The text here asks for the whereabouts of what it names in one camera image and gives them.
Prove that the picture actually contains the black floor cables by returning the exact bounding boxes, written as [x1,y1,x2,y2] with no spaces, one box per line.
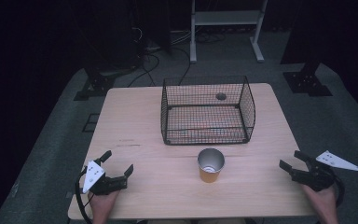
[126,26,227,89]

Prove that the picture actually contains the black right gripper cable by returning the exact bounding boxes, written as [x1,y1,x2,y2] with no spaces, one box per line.
[329,169,346,208]

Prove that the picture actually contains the orange cup with silver inside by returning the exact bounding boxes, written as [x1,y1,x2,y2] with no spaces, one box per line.
[197,147,227,184]

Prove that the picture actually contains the person's left hand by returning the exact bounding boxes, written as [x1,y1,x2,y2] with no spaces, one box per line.
[88,189,121,217]

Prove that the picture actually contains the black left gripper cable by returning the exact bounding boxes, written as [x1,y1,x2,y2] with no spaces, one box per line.
[75,166,93,224]

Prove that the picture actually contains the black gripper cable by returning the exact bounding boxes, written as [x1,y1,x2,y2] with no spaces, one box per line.
[75,166,93,224]
[329,169,346,208]

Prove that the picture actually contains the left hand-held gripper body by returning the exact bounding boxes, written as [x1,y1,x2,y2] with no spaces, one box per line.
[82,159,129,197]

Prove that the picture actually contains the black wire mesh basket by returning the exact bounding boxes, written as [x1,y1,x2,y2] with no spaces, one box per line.
[160,75,257,147]

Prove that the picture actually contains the white metal stand frame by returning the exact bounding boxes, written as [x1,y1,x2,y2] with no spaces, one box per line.
[189,0,269,64]

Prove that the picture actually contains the black stand with base plate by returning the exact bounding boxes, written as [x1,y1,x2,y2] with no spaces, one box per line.
[282,55,334,98]
[73,66,117,102]

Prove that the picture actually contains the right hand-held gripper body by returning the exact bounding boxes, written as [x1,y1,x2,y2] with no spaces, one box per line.
[291,150,358,192]

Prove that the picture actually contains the person's right hand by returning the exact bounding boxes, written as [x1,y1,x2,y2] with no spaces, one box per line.
[302,184,339,219]

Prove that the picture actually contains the black rectangular floor frame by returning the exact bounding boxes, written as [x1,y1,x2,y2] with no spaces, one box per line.
[81,113,101,133]

